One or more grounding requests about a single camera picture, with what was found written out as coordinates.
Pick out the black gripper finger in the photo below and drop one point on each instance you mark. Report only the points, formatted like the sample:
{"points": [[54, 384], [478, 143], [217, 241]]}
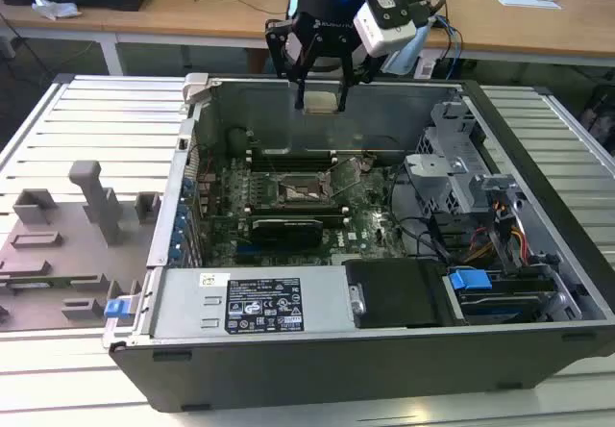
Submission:
{"points": [[342, 97], [301, 92]]}

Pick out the silver CPU plate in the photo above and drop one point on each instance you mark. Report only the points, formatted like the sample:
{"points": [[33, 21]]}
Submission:
{"points": [[321, 102]]}

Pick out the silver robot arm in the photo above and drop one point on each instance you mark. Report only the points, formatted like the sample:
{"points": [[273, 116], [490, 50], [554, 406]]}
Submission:
{"points": [[406, 57]]}

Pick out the black RAM slot bank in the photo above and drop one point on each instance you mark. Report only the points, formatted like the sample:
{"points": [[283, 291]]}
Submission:
{"points": [[293, 161], [298, 210]]}

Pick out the CPU socket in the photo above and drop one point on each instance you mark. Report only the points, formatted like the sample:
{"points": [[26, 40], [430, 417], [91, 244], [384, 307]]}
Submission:
{"points": [[298, 189]]}

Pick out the round coin cell battery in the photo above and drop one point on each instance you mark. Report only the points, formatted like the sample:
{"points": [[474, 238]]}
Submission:
{"points": [[369, 161]]}

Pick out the black round case speaker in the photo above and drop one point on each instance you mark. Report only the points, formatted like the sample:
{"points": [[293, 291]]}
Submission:
{"points": [[238, 141]]}

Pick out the gray case release latch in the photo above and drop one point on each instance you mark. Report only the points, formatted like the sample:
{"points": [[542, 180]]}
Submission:
{"points": [[196, 88]]}

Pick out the silver drive cage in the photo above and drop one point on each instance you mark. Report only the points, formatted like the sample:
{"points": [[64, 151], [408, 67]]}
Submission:
{"points": [[432, 172]]}

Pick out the wooden desk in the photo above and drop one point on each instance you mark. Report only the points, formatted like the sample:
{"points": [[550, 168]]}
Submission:
{"points": [[192, 18]]}

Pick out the green motherboard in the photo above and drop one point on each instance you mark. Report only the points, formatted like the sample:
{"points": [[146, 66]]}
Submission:
{"points": [[365, 234]]}

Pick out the black graphics card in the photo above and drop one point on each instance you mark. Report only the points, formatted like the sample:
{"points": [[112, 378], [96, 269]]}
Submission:
{"points": [[288, 232]]}

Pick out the white paper sheet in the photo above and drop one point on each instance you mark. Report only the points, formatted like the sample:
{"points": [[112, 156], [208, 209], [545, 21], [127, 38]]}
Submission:
{"points": [[528, 2]]}

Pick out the black plastic shroud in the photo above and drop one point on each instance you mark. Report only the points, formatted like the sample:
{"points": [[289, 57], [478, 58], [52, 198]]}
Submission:
{"points": [[399, 292]]}

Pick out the hard disk in blue carrier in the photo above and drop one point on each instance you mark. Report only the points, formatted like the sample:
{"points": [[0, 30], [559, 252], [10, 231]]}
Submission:
{"points": [[468, 278]]}

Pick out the silver power supply unit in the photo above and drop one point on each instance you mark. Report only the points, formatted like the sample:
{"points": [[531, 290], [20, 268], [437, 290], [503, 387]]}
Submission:
{"points": [[182, 302]]}

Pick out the black chair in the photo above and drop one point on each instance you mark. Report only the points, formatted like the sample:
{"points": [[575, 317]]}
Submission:
{"points": [[600, 119]]}

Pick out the crumpled white paper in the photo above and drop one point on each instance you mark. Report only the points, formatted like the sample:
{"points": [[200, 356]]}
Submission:
{"points": [[55, 7]]}

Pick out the gray parts rack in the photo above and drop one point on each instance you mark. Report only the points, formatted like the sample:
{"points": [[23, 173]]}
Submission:
{"points": [[62, 234]]}

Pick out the black open PC case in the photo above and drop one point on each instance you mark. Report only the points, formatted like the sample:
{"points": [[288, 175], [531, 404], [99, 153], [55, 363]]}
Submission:
{"points": [[336, 379]]}

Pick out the blue case latch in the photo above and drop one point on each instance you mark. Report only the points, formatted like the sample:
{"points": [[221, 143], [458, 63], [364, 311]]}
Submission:
{"points": [[116, 309]]}

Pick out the green RAM stick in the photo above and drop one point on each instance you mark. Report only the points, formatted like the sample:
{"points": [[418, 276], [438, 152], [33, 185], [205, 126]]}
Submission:
{"points": [[57, 282]]}

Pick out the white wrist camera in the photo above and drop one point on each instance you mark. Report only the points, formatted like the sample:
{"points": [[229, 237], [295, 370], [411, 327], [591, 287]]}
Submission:
{"points": [[384, 37]]}

